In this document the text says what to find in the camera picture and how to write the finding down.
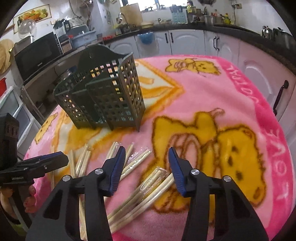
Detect green sleeve forearm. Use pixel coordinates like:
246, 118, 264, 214
0, 206, 31, 241

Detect left hand red nails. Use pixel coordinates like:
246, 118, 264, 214
0, 185, 37, 220

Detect red plastic basin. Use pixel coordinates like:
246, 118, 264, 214
0, 77, 6, 96

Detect pink cartoon blanket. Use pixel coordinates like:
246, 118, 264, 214
25, 56, 295, 238

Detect dark green utensil basket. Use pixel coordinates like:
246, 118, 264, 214
53, 44, 145, 130

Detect black microwave oven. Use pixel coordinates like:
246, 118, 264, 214
15, 32, 63, 81

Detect round wooden boards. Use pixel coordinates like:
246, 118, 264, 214
0, 39, 14, 74

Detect blue plastic dish tub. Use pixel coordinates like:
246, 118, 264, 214
71, 31, 97, 49

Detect blender with black base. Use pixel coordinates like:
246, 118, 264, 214
53, 19, 72, 54

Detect framed fruit picture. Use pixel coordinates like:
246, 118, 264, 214
13, 4, 52, 34

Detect blue hanging basket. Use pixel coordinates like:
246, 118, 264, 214
137, 32, 154, 45

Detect wooden cutting board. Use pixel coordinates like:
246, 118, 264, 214
120, 3, 143, 26

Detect steel kettle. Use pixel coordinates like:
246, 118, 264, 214
261, 26, 273, 40

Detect steel cooking pot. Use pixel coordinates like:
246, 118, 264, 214
201, 15, 223, 26

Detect light blue utensil caddy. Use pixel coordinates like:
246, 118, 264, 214
170, 4, 188, 24

